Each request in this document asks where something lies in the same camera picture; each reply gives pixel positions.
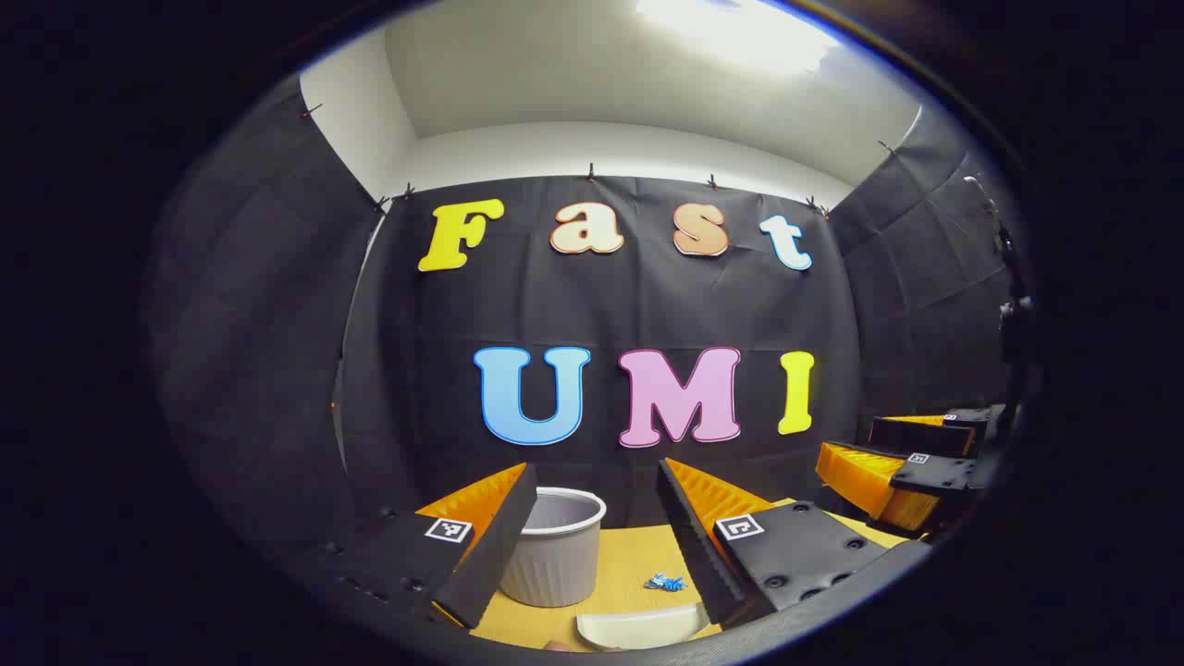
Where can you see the wooden desktop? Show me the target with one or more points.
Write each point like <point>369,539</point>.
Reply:
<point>634,555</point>

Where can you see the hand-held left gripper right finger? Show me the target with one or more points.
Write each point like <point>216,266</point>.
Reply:
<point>689,536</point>

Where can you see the white ribbed garbage bin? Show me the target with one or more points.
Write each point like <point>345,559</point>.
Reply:
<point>553,560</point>

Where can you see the blue paper trash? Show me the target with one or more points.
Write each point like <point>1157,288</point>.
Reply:
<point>666,583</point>

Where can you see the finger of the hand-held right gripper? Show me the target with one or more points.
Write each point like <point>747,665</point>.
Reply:
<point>934,474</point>
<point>916,437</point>

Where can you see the grey plastic dustpan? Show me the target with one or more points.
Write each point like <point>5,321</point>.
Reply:
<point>638,629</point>

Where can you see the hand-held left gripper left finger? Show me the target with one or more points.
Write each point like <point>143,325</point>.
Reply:
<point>499,546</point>

